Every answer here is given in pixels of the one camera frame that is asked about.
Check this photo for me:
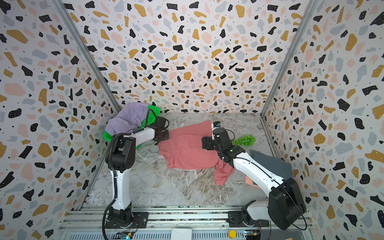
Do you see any green plastic basket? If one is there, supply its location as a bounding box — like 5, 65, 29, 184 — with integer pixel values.
104, 105, 160, 141

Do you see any lavender t-shirt in basket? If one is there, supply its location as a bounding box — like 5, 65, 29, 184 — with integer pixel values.
105, 103, 149, 136

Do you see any folded dark grey t-shirt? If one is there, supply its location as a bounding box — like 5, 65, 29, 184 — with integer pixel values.
250, 150, 293, 180

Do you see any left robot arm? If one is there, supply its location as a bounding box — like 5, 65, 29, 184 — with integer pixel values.
105, 117, 170, 228

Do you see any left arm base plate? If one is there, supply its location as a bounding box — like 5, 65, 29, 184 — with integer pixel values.
105, 210, 149, 230

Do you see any left aluminium corner post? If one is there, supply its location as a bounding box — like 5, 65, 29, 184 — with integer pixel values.
52, 0, 121, 113

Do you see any green plastic grape bunch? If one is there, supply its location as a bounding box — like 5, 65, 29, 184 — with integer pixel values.
232, 135, 256, 147

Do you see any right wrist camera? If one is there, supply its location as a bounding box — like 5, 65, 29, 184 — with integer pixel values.
212, 121, 221, 129

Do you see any white box on rail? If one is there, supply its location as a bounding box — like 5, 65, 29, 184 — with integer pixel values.
171, 228, 193, 240

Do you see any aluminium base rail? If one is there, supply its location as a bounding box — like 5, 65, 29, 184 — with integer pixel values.
56, 206, 317, 240

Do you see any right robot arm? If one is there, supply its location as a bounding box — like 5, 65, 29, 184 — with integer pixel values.
202, 122, 306, 230

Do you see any aluminium corner post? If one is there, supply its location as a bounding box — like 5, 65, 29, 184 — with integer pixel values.
261, 0, 319, 119
52, 0, 121, 113

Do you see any yellow round button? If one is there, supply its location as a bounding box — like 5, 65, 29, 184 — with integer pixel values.
229, 230, 237, 239

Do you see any right aluminium corner post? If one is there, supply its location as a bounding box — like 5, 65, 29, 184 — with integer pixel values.
261, 0, 319, 119

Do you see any folded salmon pink t-shirt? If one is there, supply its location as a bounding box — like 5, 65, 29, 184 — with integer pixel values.
245, 176, 260, 189

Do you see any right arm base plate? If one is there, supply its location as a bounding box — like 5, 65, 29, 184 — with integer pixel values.
226, 211, 270, 228

